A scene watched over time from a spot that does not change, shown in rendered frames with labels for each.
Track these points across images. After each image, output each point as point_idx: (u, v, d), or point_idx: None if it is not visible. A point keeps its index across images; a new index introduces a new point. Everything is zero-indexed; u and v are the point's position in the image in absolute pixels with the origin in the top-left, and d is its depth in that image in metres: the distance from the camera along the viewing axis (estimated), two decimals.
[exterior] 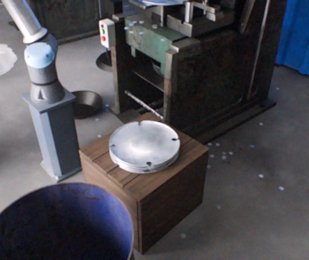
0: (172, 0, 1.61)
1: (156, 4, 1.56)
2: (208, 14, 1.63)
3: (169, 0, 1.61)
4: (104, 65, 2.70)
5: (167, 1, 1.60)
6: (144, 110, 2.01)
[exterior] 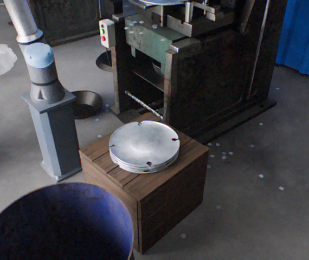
0: None
1: None
2: (208, 14, 1.63)
3: None
4: (104, 65, 2.70)
5: None
6: (144, 110, 2.01)
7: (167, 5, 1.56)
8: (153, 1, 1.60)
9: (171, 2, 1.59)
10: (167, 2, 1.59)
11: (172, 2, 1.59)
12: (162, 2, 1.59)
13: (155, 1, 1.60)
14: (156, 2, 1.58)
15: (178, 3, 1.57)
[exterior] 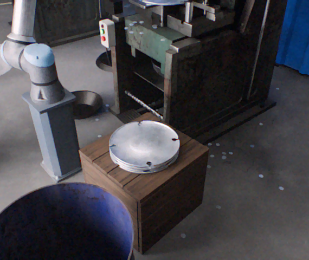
0: None
1: None
2: (208, 14, 1.63)
3: None
4: (104, 65, 2.70)
5: None
6: (144, 110, 2.01)
7: (167, 5, 1.56)
8: (153, 1, 1.60)
9: (171, 2, 1.59)
10: (167, 2, 1.59)
11: (172, 2, 1.59)
12: (162, 2, 1.59)
13: (155, 1, 1.60)
14: (156, 2, 1.58)
15: (178, 3, 1.57)
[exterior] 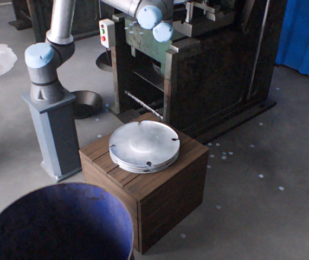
0: None
1: None
2: (208, 14, 1.63)
3: None
4: (104, 65, 2.70)
5: None
6: (144, 110, 2.01)
7: (175, 4, 1.57)
8: None
9: (176, 1, 1.60)
10: (174, 1, 1.60)
11: (178, 1, 1.60)
12: None
13: None
14: None
15: (185, 1, 1.59)
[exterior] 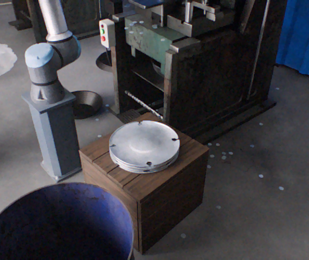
0: None
1: None
2: (208, 14, 1.63)
3: None
4: (104, 65, 2.70)
5: None
6: (144, 110, 2.01)
7: None
8: None
9: None
10: None
11: None
12: None
13: None
14: None
15: None
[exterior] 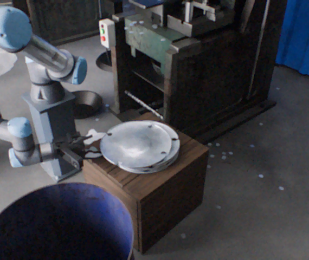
0: (150, 153, 1.34)
1: (139, 167, 1.28)
2: (208, 14, 1.63)
3: (149, 154, 1.34)
4: (104, 65, 2.70)
5: (147, 158, 1.32)
6: (144, 110, 2.01)
7: (102, 154, 1.34)
8: (108, 141, 1.40)
9: (113, 154, 1.34)
10: (111, 152, 1.35)
11: (113, 155, 1.33)
12: (110, 148, 1.37)
13: (108, 143, 1.39)
14: (103, 144, 1.38)
15: (109, 160, 1.31)
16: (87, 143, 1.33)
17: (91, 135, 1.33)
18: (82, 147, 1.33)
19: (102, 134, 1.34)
